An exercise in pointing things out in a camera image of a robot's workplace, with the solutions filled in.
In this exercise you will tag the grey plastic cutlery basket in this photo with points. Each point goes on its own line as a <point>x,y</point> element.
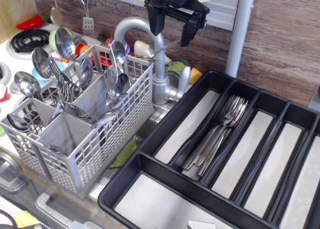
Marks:
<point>67,150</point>

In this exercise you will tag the spoon front left corner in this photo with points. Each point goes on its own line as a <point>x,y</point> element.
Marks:
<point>19,123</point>

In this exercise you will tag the green toy leaf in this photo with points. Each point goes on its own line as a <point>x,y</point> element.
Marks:
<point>125,154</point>

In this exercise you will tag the large spoon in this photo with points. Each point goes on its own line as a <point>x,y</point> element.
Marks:
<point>65,45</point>
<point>45,65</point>
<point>28,85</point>

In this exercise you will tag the black cutlery tray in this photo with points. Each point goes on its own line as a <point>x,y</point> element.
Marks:
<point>264,175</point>

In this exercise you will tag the hanging toy spatula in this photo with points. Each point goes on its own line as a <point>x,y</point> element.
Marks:
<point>88,28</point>

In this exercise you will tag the spoon in middle compartment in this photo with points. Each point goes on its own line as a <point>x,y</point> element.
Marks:
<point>86,74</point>

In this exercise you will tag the large spoon top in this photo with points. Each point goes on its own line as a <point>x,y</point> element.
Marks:
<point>65,45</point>

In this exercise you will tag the silver kitchen faucet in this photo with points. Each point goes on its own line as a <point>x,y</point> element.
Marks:
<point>162,91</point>

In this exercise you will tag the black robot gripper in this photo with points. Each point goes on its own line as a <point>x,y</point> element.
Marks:
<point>192,12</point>

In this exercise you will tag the stack of forks in tray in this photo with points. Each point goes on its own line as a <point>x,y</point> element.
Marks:
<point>229,116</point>

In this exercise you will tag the large spoon left upper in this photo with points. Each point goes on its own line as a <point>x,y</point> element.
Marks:
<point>45,65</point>

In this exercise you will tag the black coil stove burner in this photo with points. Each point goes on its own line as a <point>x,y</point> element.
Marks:
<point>27,40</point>

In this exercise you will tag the hanging toy strainer spoon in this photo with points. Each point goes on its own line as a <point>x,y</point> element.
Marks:
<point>56,15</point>

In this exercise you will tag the red toy chili pepper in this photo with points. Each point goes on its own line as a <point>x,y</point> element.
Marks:
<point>34,23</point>

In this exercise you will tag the yellow toy corn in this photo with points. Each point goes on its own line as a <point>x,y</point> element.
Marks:
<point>195,76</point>

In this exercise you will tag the white metal pole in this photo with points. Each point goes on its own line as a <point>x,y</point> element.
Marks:
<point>240,27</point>

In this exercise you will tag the silver metal fork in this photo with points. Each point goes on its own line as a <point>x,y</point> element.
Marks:
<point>152,51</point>

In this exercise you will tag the green toy bowl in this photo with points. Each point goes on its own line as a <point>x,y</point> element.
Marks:
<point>52,41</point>

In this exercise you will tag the spoon right compartment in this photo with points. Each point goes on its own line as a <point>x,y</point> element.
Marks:
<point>118,54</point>

